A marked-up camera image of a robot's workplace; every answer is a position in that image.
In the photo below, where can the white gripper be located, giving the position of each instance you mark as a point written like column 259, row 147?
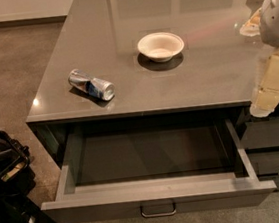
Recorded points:
column 276, row 20

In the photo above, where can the crushed silver blue can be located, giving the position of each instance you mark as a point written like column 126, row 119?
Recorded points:
column 95, row 87

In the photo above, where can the open grey top drawer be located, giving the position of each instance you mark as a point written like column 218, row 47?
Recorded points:
column 192, row 159

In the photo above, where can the white paper bowl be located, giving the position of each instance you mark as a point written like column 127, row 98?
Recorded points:
column 160, row 47

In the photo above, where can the metal drawer handle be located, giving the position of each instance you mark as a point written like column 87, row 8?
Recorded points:
column 158, row 210

